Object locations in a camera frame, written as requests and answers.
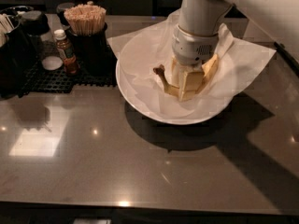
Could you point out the black framed stand at right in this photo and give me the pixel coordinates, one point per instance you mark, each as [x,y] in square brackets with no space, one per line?
[292,63]

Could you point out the white bowl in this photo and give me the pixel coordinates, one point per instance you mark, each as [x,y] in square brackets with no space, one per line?
[143,90]

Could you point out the black container at left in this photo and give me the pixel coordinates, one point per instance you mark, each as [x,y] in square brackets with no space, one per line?
[17,53]

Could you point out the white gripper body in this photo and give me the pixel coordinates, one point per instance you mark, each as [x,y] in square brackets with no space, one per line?
[192,48]

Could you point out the glass shaker with black lid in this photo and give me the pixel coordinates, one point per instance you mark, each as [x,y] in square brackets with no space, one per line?
[35,24]

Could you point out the yellow banana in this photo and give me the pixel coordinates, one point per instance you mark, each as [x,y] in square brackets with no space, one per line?
[210,68]

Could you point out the black chopstick holder cup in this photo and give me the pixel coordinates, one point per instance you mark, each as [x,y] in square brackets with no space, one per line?
[92,50]

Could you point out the small brown sauce bottle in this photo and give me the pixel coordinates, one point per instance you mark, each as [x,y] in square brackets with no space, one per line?
[67,53]

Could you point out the white paper liner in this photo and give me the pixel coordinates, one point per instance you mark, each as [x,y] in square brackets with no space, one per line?
[248,59]

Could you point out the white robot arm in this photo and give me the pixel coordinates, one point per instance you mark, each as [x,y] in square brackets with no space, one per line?
[279,19]

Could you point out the bundle of wooden chopsticks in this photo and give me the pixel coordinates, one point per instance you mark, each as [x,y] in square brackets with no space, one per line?
[86,19]

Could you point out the black grid mat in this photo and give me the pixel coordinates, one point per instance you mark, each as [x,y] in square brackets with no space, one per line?
[37,79]

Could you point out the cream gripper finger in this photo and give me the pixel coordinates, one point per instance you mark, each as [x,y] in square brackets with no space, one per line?
[177,71]
[189,80]

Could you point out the dark lidded jar behind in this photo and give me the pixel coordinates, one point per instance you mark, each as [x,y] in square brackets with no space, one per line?
[61,9]

